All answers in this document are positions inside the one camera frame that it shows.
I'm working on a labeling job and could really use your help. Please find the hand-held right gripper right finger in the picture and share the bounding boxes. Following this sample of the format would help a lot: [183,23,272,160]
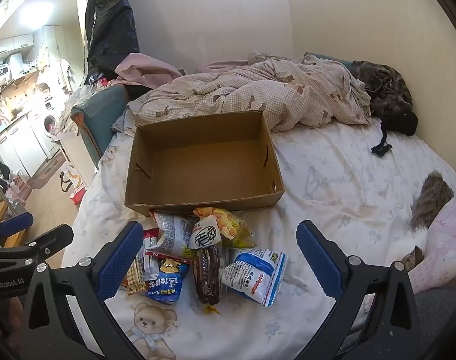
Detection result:
[295,220,428,360]

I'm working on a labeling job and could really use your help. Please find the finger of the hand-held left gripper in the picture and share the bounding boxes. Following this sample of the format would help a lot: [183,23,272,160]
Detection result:
[6,224,74,267]
[0,212,34,248]

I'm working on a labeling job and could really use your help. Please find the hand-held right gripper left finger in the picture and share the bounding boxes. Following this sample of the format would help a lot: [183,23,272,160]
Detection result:
[21,220,145,360]

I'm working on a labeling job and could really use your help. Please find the tan checked snack packet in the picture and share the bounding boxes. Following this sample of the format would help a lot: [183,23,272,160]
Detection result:
[124,247,148,296]

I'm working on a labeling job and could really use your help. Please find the long red white snack packet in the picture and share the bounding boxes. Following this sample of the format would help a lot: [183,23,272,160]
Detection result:
[142,228,194,262]

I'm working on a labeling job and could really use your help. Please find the blue cartoon snack packet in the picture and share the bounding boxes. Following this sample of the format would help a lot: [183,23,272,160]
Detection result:
[144,258,191,305]

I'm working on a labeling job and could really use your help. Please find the white red edged chips packet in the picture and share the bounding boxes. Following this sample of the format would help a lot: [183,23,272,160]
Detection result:
[150,211,193,259]

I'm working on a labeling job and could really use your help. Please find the white blue snack packet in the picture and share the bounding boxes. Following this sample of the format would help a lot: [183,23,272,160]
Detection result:
[220,248,288,307]

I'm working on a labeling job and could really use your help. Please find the dark brown chocolate bar packet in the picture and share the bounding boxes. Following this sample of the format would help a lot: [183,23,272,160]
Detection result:
[192,247,222,306]

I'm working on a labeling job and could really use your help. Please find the white orange black print packet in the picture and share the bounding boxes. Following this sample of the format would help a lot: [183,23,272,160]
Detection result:
[189,215,223,250]

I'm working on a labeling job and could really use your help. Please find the yellow chips packet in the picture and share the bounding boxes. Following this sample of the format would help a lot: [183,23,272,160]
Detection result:
[193,207,257,250]

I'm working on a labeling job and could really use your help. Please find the brown cardboard box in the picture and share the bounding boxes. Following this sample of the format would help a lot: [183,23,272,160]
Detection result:
[124,110,285,217]

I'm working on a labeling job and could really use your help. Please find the person's left hand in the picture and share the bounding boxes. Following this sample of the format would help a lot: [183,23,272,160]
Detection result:
[0,297,26,347]

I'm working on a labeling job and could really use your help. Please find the red white paper bag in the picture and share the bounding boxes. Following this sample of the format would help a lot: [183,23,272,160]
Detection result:
[60,165,88,205]

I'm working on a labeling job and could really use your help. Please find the brown floor mat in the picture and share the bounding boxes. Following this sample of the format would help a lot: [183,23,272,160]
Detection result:
[27,153,68,190]

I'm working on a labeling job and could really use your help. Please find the white floor cabinets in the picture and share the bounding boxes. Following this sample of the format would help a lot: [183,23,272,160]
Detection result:
[0,114,48,179]

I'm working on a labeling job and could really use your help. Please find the white bear print bedsheet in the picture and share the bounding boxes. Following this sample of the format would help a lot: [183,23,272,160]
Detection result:
[61,118,456,360]

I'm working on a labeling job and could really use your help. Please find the white low cabinet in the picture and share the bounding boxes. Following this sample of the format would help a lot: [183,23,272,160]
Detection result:
[59,133,101,181]

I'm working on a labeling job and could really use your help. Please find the white washing machine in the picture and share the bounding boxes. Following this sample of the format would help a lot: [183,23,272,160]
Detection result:
[27,94,61,160]

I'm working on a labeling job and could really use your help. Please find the teal bed headboard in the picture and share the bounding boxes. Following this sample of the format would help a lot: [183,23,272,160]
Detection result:
[70,84,130,169]

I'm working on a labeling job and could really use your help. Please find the tabby cat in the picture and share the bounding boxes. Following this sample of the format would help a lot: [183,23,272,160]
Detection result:
[387,170,455,272]

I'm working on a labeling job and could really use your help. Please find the person's pink pajama leg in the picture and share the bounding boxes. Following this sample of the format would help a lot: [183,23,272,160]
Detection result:
[408,195,456,296]

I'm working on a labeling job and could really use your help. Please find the white appliance with display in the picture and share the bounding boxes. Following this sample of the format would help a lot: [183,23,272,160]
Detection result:
[0,60,14,87]

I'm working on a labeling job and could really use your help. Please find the tall white cabinet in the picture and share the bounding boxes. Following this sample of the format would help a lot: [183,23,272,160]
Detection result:
[43,25,70,92]

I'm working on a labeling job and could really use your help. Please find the beige checked quilt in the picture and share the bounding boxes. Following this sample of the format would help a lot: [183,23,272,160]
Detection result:
[113,53,372,134]

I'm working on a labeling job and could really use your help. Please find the dark camouflage cloth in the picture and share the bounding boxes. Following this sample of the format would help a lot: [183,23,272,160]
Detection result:
[353,60,419,137]

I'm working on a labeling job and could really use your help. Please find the pink cloth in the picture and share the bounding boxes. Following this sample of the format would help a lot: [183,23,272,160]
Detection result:
[100,52,183,90]

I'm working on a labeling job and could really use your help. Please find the black hanging garment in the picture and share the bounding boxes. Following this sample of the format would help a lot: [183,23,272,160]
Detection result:
[83,0,141,85]

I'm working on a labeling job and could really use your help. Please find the black knotted cord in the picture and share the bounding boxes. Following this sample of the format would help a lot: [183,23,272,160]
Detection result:
[370,119,394,156]

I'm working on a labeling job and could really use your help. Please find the white wall cabinets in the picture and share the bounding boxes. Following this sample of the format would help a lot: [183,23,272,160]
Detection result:
[0,33,35,55]

